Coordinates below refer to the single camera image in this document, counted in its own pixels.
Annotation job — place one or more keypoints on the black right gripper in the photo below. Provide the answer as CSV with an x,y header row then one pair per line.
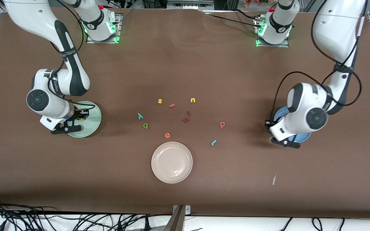
x,y
79,114

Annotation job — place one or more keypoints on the red letter p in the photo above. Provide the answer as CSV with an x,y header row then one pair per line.
x,y
222,124

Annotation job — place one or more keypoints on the teal letter y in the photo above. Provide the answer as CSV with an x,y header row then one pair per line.
x,y
140,116

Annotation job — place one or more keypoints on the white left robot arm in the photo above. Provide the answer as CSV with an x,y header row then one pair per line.
x,y
339,29

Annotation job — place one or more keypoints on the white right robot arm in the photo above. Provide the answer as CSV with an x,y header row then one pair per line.
x,y
43,19

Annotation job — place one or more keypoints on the blue plate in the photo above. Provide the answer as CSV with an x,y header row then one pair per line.
x,y
281,114

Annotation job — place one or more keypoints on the green plate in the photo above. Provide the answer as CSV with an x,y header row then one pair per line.
x,y
92,126

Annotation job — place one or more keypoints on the white paper scrap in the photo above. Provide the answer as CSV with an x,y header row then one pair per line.
x,y
274,180

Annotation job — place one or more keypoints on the dark red letter k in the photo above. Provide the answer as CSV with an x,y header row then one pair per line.
x,y
185,120

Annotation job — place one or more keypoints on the beige plate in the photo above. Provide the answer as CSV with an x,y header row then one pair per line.
x,y
171,162

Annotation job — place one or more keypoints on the orange artificial flowers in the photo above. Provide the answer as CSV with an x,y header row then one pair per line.
x,y
252,3

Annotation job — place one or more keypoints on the aluminium profile bar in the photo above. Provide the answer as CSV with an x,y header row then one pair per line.
x,y
175,223

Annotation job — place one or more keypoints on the grey metal box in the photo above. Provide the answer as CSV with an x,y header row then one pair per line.
x,y
188,4

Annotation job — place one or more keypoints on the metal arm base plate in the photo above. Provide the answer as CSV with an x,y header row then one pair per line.
x,y
273,46
103,42

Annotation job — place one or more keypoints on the metal table edge bracket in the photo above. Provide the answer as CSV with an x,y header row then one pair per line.
x,y
187,210

